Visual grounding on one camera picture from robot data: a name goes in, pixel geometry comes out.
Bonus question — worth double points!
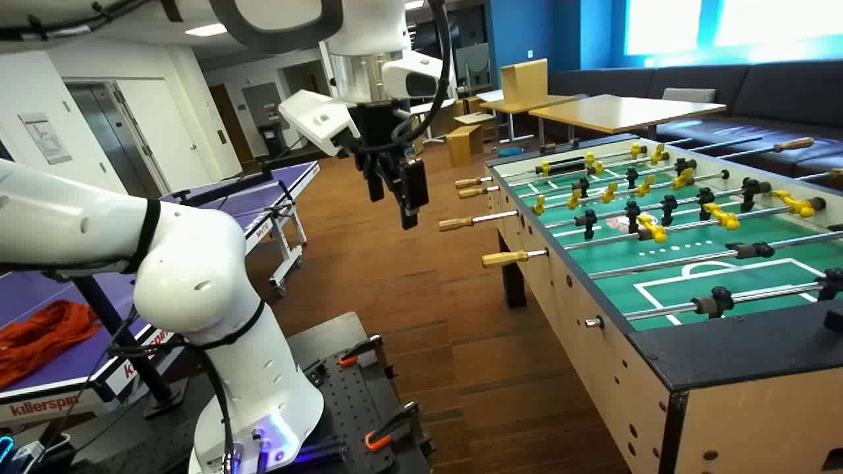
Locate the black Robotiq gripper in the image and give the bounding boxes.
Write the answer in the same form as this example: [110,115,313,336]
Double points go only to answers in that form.
[350,99,433,232]

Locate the wooden tool handle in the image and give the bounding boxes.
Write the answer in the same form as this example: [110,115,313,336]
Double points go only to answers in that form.
[479,187,833,270]

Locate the black perforated robot base table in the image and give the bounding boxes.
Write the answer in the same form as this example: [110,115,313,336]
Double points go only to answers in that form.
[75,311,436,474]

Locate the black three-man foosball rod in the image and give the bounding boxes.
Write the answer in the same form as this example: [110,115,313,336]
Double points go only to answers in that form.
[561,135,818,199]

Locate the black five-man foosball rod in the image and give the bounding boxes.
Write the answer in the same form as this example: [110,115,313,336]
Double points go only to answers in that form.
[548,173,777,243]

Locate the black two-man foosball rod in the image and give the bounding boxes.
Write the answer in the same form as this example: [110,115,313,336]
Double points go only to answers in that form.
[586,230,843,284]

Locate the black goalie foosball rod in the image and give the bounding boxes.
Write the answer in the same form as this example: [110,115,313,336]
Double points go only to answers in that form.
[583,266,843,331]

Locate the small cardboard box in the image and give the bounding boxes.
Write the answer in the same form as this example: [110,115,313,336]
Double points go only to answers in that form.
[440,123,486,170]

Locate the blue ping pong table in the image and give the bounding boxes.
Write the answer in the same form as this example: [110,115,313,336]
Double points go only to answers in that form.
[0,157,324,426]

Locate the black ping pong net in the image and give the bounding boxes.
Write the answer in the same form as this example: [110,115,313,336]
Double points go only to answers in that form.
[168,148,330,211]

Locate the small light wooden table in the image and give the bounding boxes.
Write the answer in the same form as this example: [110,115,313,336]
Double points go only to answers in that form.
[477,91,586,145]

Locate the orange and black clamp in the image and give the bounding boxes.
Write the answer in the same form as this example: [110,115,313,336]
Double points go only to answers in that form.
[361,397,425,456]
[336,331,391,372]

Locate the tall cardboard box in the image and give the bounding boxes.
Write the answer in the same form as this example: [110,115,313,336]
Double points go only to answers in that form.
[498,54,554,105]

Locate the large light wooden table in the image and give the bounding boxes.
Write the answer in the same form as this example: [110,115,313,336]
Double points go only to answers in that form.
[524,91,731,143]

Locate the rectangular ceiling light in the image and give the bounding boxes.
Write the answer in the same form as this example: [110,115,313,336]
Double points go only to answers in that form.
[181,22,230,39]

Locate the grey elevator door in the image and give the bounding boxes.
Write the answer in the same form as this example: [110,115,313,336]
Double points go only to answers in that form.
[64,79,167,199]

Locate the foosball table with green field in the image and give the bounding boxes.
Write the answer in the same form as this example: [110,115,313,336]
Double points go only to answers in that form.
[486,135,843,474]

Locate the bright window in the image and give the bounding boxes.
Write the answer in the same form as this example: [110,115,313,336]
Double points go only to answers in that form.
[623,0,843,60]

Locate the orange cloth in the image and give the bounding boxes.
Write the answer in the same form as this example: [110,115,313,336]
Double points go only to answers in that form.
[0,297,106,395]

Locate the dark blue bench sofa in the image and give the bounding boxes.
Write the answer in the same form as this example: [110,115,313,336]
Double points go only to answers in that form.
[548,57,843,181]

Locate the yellow five-man rod, wooden handle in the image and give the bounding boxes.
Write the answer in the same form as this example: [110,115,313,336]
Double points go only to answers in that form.
[436,166,733,234]

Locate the yellow goalie rod, wooden handle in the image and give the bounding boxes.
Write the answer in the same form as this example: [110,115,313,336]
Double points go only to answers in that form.
[454,140,653,189]

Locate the yellow two-man rod, wooden handle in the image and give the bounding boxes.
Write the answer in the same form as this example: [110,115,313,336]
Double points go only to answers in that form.
[455,143,674,203]

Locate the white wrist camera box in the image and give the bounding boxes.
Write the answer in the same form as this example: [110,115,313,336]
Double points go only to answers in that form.
[278,87,363,160]

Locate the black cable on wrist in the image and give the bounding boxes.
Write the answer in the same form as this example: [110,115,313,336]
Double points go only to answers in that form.
[384,0,455,156]

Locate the black cable at arm base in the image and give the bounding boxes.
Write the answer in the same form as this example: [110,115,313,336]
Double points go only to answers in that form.
[127,305,246,474]

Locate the white paper wall sign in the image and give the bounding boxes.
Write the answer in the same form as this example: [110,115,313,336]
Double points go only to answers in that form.
[15,110,76,168]

